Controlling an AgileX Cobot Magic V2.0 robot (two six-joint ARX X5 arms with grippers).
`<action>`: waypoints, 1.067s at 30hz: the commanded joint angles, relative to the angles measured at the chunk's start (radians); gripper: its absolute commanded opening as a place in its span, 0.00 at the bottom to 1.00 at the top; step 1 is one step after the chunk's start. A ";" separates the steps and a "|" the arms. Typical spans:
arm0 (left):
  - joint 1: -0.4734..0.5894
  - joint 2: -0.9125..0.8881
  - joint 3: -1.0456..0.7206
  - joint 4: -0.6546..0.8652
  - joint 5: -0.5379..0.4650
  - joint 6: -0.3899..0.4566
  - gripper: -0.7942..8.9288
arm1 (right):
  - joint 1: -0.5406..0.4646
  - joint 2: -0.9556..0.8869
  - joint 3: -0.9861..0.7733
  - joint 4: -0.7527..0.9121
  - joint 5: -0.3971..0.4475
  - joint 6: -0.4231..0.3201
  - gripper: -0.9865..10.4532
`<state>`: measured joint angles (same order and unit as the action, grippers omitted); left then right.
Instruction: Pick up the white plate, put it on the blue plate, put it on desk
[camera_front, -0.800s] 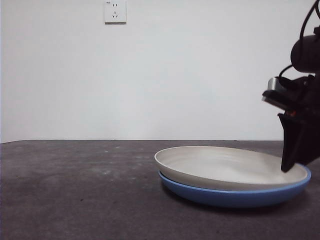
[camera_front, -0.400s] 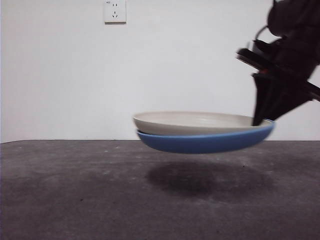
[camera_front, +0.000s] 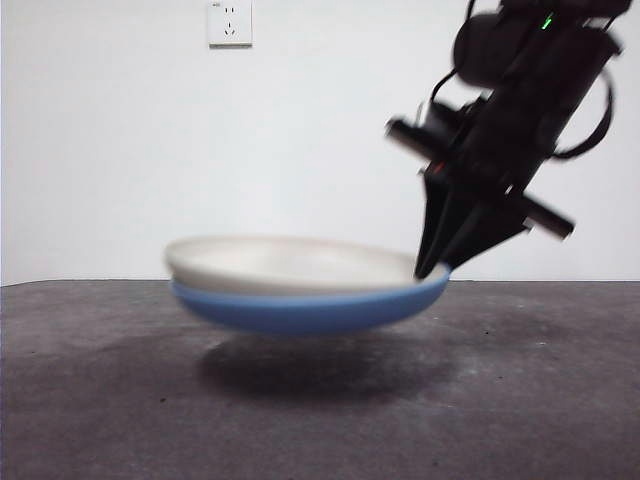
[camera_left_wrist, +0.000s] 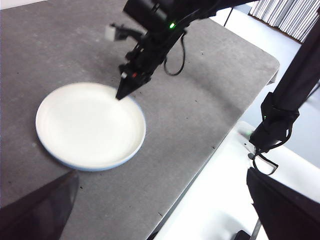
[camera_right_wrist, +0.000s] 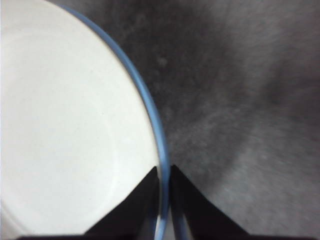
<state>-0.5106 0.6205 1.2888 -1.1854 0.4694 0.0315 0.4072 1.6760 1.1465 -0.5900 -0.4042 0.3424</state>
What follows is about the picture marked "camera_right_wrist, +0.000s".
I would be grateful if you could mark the blue round plate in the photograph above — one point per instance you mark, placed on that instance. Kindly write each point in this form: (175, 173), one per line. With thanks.
(165, 160)

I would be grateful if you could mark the white round plate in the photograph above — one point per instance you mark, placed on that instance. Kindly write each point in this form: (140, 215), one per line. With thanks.
(62, 112)

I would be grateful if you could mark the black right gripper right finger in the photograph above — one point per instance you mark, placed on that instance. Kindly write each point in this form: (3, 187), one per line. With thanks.
(195, 215)

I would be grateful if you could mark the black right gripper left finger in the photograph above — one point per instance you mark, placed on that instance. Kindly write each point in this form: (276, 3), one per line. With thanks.
(135, 212)

